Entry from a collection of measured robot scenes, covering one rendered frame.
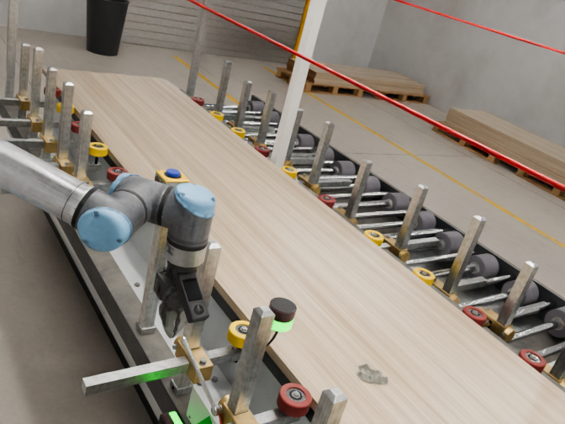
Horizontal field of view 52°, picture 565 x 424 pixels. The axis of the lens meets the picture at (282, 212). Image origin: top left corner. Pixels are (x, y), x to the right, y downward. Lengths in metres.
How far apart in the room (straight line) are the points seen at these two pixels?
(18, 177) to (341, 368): 0.90
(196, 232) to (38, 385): 1.55
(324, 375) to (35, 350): 1.62
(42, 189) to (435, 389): 1.08
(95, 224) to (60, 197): 0.09
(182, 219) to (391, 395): 0.70
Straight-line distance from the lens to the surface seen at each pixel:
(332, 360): 1.56
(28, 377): 2.69
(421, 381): 1.63
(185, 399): 1.63
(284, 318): 1.23
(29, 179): 1.18
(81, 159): 2.28
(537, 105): 9.20
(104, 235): 1.13
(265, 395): 1.67
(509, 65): 9.55
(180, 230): 1.23
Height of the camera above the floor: 1.83
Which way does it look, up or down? 24 degrees down
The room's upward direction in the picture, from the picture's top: 15 degrees clockwise
